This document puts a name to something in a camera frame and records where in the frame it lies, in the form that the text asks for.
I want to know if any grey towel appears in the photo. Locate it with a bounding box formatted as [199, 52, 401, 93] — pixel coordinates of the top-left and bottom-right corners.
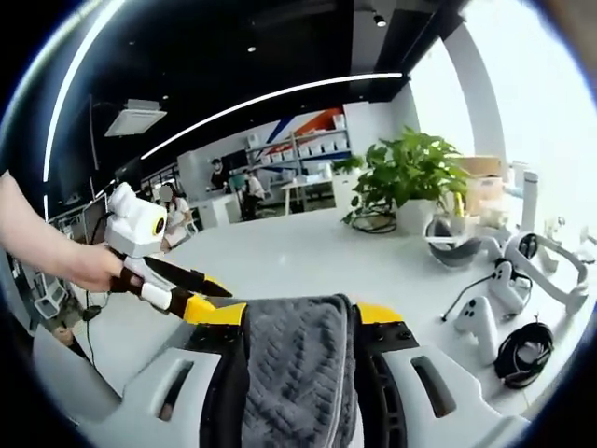
[241, 293, 363, 448]

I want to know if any person's left hand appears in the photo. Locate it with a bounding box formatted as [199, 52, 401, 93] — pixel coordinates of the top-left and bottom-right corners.
[68, 243, 144, 294]

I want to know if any computer monitor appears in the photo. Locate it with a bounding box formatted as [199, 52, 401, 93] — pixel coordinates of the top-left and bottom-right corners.
[81, 194, 110, 245]

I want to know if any white cabinet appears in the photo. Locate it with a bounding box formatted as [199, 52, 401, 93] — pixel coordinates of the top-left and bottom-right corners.
[189, 193, 244, 231]

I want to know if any white game controller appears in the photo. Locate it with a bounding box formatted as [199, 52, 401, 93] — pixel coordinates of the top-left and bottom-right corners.
[488, 259, 527, 315]
[453, 295, 501, 366]

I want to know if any ceiling air conditioner unit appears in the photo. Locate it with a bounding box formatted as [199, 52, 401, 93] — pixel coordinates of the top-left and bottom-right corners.
[104, 97, 168, 138]

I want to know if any white ceiling light strip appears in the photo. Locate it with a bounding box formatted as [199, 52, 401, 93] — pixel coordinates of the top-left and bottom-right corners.
[139, 71, 405, 160]
[41, 0, 127, 183]

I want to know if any long white desk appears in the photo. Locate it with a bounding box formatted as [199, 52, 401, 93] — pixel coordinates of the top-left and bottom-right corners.
[281, 176, 338, 217]

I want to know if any shelf with white boxes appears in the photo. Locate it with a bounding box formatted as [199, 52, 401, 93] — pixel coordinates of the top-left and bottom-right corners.
[244, 114, 352, 168]

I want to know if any small green potted plant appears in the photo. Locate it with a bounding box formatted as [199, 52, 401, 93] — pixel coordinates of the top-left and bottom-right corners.
[330, 155, 366, 175]

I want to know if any large green potted plant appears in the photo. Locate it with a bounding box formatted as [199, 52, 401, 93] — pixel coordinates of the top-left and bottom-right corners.
[341, 125, 471, 235]

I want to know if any tall white bottle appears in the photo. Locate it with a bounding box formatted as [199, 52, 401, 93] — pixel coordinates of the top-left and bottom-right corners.
[521, 170, 541, 234]

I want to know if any cardboard box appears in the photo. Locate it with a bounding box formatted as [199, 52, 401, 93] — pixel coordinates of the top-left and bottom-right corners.
[459, 156, 506, 206]

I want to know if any grey cable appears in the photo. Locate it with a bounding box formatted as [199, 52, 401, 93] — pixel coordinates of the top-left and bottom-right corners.
[439, 274, 496, 324]

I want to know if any thick black cable coil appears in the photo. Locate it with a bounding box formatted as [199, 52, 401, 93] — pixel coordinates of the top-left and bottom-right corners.
[493, 321, 556, 389]

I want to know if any black wall screen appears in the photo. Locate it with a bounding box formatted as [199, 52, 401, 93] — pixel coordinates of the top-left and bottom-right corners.
[220, 150, 249, 170]

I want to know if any thin black cable loop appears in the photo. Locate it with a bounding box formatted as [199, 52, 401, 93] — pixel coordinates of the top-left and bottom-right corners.
[350, 209, 397, 234]

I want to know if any white headset with strap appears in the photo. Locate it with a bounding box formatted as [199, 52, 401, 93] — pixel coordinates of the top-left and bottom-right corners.
[505, 231, 590, 319]

